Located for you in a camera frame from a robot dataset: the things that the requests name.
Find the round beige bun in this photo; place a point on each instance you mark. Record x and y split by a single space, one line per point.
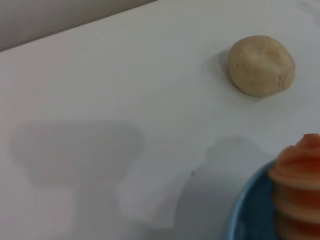
261 65

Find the long orange striped bread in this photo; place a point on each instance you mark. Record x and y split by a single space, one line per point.
297 185

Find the blue ceramic bowl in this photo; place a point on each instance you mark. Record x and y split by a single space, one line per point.
252 210

